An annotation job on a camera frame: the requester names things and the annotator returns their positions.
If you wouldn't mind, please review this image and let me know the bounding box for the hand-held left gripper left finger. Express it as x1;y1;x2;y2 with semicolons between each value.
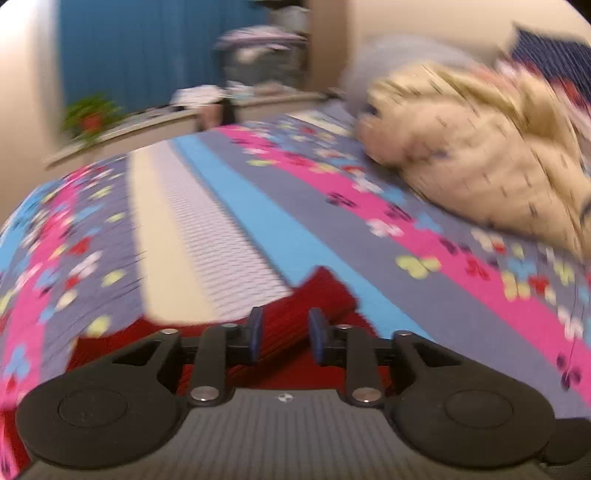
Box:
111;307;265;408

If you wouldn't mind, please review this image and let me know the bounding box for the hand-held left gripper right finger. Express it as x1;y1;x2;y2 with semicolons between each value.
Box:
308;308;462;408

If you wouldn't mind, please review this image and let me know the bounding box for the red knit sweater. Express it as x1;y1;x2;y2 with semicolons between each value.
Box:
0;265;361;480

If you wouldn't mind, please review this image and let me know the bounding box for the pile of light clothes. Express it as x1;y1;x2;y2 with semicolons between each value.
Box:
168;85;223;108

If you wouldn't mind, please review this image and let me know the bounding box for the floral striped blanket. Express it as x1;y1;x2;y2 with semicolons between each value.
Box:
0;99;591;467

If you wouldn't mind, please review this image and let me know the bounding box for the yellow star-print quilt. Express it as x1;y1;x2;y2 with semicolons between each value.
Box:
358;60;591;260

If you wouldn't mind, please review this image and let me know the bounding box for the potted green plant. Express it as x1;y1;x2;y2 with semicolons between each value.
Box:
62;93;124;149

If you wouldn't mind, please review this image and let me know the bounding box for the grey pillow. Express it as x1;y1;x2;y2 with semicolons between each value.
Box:
341;34;482;114

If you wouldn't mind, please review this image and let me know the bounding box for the blue curtain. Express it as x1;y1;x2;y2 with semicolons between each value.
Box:
58;0;274;114

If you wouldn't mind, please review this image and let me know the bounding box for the dark blue patterned pillow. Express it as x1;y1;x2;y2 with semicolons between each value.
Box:
501;23;591;93

